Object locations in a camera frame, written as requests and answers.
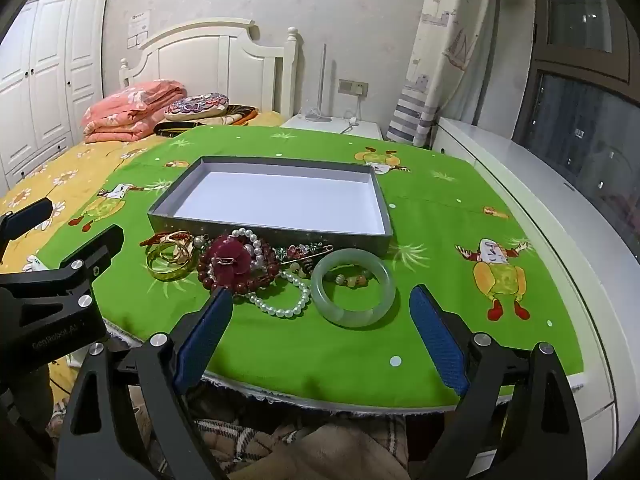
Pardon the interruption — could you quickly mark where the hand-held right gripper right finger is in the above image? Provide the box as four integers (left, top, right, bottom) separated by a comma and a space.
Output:
409, 284, 588, 480

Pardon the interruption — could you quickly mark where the green printed tablecloth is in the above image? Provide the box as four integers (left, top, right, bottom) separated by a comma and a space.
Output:
37, 126, 586, 408

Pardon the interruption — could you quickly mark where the dark window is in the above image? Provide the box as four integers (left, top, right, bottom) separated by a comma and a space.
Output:
510, 0, 640, 256

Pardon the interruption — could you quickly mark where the white wardrobe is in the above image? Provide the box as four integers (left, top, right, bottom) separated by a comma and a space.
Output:
0, 0, 112, 186

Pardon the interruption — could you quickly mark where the rhinestone hair clip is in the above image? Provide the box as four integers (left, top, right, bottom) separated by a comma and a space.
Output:
277, 242, 335, 266

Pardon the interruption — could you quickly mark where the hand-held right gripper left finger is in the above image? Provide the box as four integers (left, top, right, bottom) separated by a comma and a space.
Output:
54, 287, 234, 480

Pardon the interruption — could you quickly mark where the printed curtain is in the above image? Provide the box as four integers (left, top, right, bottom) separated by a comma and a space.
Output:
386, 0, 501, 147

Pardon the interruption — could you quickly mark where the grey cardboard box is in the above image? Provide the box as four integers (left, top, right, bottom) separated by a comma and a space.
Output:
146, 156, 394, 257

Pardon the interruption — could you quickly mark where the multicolour stone bead bracelet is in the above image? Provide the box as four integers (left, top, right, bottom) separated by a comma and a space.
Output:
290, 260, 373, 288

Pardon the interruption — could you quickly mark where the white charger cable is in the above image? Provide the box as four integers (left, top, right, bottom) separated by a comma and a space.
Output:
341, 96, 363, 136

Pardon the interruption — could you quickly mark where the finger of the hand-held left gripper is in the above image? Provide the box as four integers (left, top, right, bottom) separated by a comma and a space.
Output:
0, 197, 54, 253
0, 224, 125, 331

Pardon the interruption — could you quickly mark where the dark patterned blanket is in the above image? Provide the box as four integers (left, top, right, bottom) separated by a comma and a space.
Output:
154, 105, 261, 137

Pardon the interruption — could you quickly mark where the white pearl necklace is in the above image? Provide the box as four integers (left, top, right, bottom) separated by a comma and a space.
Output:
231, 228, 312, 319

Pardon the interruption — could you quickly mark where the gold bangle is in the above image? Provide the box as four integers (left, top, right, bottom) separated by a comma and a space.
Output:
145, 232, 201, 282

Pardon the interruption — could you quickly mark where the dark red bead bracelet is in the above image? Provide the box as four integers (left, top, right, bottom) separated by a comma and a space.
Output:
196, 245, 281, 296

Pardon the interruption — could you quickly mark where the white wall notice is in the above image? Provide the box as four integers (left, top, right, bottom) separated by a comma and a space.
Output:
126, 10, 152, 50

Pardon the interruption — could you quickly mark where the dark red rose brooch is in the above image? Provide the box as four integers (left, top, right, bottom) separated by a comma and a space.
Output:
209, 240, 253, 286

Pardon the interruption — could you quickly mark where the white desk lamp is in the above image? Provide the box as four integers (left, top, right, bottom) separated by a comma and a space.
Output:
302, 44, 333, 123

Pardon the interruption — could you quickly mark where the embroidered pillow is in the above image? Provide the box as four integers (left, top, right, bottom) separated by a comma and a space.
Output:
164, 92, 230, 122

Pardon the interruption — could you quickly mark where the yellow flowered bed sheet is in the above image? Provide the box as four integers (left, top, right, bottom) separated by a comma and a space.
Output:
0, 110, 283, 411

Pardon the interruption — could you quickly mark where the pink folded quilt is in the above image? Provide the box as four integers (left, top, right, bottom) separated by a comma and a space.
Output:
81, 80, 188, 145

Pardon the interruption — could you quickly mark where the white nightstand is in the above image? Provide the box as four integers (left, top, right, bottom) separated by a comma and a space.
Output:
279, 114, 385, 142

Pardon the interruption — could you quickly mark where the plaid cloth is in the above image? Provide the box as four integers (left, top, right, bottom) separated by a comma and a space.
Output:
192, 407, 451, 480

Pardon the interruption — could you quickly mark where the pale green jade bangle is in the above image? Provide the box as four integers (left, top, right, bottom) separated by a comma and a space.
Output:
311, 248, 397, 328

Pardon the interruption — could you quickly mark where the white bed headboard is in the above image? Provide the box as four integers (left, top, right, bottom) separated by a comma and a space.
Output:
118, 18, 301, 117

